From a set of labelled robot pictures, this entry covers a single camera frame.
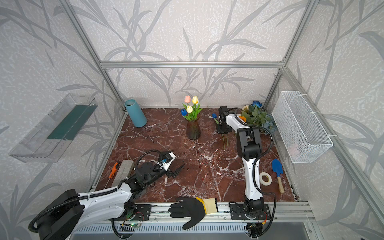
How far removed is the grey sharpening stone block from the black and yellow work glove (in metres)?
0.32

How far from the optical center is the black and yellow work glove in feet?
2.36

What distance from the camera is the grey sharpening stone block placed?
827 mm
